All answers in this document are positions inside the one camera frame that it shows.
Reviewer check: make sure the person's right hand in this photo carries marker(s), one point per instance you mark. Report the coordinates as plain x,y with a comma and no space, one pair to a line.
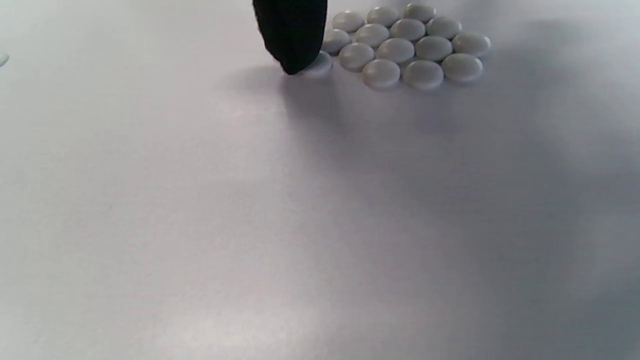
292,30

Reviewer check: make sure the group of white go stones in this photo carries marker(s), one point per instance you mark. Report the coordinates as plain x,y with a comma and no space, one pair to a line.
395,50

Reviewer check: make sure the single white go stone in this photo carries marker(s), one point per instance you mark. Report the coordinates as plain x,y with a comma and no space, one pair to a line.
321,65

